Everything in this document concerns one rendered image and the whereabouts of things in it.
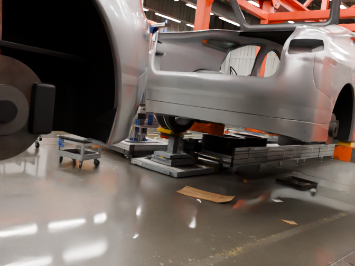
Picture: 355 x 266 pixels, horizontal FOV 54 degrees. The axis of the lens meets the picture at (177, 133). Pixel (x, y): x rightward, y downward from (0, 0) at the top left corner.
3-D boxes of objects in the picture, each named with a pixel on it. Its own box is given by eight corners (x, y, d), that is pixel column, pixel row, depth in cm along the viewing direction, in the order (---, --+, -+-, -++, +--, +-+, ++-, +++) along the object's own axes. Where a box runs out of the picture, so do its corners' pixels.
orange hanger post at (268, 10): (251, 131, 664) (271, -1, 641) (242, 130, 677) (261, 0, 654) (255, 132, 678) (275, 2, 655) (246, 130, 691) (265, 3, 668)
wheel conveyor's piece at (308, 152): (299, 165, 670) (302, 145, 666) (259, 156, 725) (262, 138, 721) (317, 162, 746) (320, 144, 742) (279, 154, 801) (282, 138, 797)
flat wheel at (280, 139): (314, 151, 707) (316, 139, 705) (281, 146, 707) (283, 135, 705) (302, 146, 773) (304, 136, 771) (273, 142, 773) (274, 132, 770)
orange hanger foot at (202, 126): (217, 135, 484) (220, 111, 481) (188, 130, 518) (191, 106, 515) (223, 135, 497) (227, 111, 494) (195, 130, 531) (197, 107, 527)
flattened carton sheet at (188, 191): (228, 205, 336) (228, 201, 336) (175, 193, 356) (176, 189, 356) (235, 198, 364) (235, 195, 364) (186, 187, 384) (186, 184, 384)
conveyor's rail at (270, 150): (233, 164, 479) (235, 148, 477) (230, 163, 483) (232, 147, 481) (301, 157, 667) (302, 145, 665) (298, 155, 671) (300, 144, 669)
